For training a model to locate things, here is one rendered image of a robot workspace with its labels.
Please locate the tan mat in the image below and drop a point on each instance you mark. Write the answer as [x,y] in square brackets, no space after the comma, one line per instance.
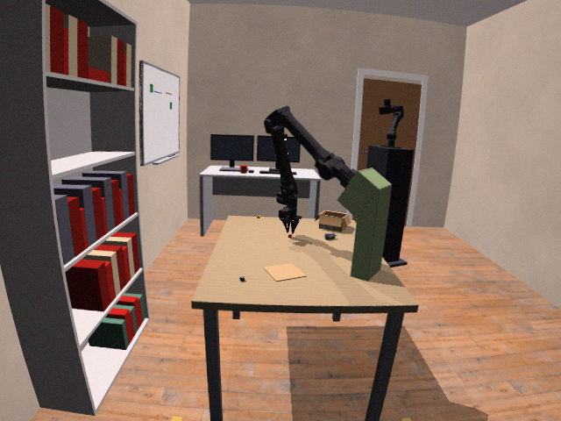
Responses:
[284,272]

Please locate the brown cardboard box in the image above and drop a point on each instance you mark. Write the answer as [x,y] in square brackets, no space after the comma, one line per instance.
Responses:
[333,221]

